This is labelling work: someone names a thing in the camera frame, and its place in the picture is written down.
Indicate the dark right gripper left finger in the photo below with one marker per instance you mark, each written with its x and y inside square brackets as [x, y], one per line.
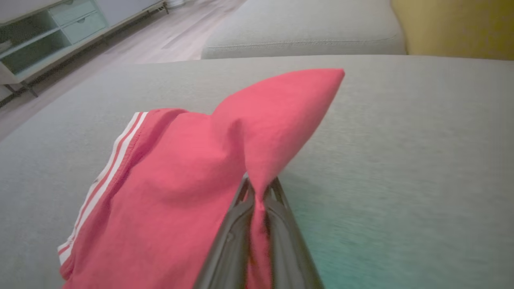
[229, 249]

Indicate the pale green cabinet drawer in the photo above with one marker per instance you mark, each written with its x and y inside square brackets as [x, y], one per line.
[84, 27]
[72, 11]

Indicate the yellow cushion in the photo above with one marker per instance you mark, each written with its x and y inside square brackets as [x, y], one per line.
[457, 26]

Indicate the pale green tv cabinet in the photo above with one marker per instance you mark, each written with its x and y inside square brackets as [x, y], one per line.
[36, 44]

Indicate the grey sofa cushion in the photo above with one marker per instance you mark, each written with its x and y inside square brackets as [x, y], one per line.
[305, 28]

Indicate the red basketball jersey white trim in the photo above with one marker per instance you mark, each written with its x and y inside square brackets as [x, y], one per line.
[180, 180]

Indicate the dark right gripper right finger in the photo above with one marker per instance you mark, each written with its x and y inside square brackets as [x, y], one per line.
[287, 249]

